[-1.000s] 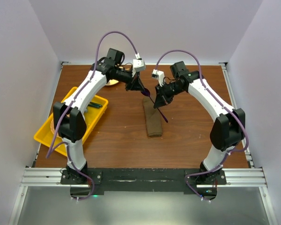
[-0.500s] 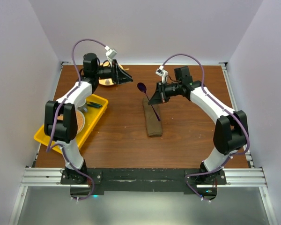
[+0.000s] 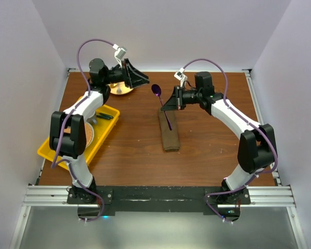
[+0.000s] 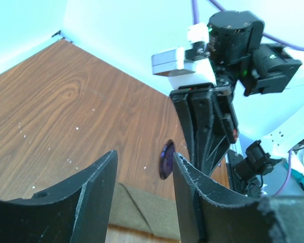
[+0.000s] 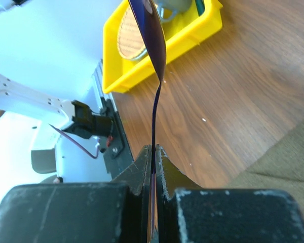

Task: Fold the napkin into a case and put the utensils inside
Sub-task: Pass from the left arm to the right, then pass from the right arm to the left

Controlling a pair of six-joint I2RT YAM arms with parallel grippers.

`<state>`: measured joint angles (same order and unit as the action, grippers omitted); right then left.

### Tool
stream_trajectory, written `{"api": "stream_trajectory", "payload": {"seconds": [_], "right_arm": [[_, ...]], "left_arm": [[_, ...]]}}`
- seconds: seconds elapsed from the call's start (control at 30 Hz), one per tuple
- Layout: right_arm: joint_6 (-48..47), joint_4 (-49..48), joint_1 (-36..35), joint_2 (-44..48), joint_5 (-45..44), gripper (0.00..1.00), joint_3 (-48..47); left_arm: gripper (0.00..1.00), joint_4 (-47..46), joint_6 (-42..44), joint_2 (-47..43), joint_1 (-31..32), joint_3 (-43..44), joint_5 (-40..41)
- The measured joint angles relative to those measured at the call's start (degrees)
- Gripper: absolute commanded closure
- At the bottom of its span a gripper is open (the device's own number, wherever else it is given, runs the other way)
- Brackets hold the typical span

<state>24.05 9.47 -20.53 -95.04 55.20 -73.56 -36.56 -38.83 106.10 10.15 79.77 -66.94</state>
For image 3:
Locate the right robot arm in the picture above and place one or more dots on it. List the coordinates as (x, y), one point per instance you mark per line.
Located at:
(257, 145)

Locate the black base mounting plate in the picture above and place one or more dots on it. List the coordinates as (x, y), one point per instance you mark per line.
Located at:
(166, 199)

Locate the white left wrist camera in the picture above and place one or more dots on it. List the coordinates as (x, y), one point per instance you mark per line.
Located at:
(119, 53)

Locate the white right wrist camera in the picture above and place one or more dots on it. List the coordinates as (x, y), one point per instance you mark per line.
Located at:
(180, 75)

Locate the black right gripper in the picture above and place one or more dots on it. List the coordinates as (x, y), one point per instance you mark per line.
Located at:
(175, 101)

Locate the yellow plastic tray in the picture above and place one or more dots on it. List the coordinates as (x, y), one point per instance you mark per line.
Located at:
(101, 129)

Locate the beige round plate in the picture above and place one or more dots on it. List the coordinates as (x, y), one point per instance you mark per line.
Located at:
(124, 88)

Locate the grey mug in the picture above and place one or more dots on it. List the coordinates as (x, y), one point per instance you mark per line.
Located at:
(93, 119)

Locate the brown cloth napkin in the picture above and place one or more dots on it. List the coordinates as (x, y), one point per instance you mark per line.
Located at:
(170, 138)

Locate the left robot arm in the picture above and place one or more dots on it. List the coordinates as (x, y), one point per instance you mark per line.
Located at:
(67, 129)

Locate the green handled utensil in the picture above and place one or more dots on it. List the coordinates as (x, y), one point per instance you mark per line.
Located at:
(104, 116)

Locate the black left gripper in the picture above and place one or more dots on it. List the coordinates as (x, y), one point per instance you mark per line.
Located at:
(131, 77)

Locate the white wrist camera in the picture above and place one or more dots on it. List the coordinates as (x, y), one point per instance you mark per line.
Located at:
(119, 53)
(180, 75)

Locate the iridescent blue spoon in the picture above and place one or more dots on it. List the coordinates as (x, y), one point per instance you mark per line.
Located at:
(157, 92)

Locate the silver fork on plate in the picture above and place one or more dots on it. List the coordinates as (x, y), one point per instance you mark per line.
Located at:
(118, 88)

